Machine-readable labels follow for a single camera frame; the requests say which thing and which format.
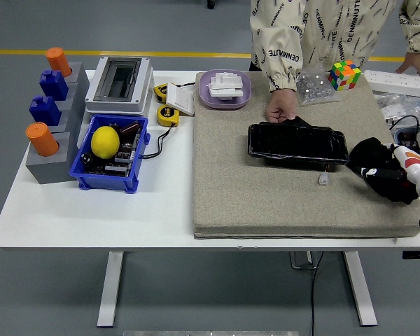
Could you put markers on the person's right hand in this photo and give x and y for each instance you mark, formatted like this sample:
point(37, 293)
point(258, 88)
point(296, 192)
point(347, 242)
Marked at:
point(281, 103)

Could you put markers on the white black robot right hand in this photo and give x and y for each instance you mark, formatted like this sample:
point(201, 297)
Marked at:
point(414, 164)

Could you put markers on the black panel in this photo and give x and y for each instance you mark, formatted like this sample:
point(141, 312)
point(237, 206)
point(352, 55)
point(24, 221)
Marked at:
point(294, 143)

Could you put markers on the black rag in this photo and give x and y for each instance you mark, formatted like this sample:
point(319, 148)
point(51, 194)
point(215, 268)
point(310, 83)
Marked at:
point(371, 154)

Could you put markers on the blue bowl of electronics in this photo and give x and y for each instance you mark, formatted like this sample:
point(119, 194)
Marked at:
point(406, 138)

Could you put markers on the white power strip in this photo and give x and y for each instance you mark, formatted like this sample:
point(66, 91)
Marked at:
point(399, 82)

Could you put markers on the clear bag of metal nuts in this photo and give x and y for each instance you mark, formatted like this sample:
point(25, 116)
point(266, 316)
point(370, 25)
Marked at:
point(311, 87)

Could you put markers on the clear plastic bags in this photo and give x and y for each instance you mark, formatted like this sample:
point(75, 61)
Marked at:
point(392, 105)

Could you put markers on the stack of white switches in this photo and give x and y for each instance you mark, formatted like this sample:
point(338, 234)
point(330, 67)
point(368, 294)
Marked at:
point(225, 85)

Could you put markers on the colourful puzzle cube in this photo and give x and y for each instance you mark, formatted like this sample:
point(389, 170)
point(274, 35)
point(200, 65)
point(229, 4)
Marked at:
point(343, 75)

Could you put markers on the purple plate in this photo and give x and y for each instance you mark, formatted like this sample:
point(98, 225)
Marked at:
point(204, 98)

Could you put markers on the person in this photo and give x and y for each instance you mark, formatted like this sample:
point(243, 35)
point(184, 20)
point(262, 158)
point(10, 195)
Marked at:
point(318, 31)

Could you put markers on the small white connector plug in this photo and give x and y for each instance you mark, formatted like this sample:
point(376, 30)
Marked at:
point(323, 179)

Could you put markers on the black table controller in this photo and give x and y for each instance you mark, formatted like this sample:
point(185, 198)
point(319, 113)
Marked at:
point(418, 255)

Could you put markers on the beige mat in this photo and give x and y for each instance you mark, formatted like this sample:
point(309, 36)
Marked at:
point(252, 196)

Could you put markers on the yellow tape measure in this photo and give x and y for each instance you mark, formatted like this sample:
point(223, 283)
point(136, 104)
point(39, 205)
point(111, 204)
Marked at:
point(160, 91)
point(166, 113)

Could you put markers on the black chair caster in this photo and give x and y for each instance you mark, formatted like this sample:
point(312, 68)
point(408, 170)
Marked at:
point(211, 4)

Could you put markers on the white table leg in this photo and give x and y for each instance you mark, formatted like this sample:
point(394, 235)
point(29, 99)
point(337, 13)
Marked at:
point(360, 290)
point(110, 290)

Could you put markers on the grey table control box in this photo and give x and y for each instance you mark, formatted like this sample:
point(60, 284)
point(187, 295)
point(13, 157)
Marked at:
point(299, 260)

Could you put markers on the dark circuit board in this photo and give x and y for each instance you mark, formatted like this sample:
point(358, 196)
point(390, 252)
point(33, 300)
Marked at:
point(122, 154)

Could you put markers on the yellow lemon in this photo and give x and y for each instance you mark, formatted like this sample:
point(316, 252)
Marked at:
point(105, 143)

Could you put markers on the blue plastic bin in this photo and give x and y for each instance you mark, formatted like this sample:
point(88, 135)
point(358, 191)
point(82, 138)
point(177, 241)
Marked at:
point(105, 180)

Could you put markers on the orange cylinder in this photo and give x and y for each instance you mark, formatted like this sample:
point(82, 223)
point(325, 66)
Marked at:
point(42, 140)
point(57, 61)

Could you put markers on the blue block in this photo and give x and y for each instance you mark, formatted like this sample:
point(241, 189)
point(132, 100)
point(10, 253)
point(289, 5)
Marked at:
point(53, 85)
point(45, 111)

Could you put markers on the grey stepped block holder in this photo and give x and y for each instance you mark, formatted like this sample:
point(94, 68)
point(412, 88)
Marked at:
point(49, 169)

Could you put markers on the white wall switch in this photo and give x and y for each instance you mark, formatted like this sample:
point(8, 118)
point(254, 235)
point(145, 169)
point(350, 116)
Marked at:
point(180, 99)

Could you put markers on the grey white electrical enclosure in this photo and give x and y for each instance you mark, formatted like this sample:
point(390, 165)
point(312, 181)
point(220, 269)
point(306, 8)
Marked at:
point(143, 84)

